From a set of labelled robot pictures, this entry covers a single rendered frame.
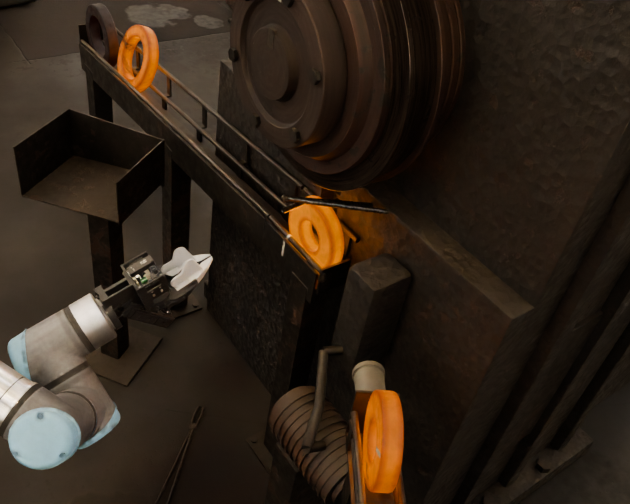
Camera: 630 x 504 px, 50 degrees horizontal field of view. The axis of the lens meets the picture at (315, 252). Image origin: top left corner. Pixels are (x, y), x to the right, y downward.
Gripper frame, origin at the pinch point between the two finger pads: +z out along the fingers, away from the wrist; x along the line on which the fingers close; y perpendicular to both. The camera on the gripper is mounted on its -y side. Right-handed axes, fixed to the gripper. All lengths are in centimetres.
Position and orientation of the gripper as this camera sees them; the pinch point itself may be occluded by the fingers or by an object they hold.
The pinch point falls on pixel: (206, 262)
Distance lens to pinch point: 127.2
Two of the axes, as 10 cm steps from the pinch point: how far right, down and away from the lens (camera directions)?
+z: 8.1, -5.1, 2.9
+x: -5.7, -6.0, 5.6
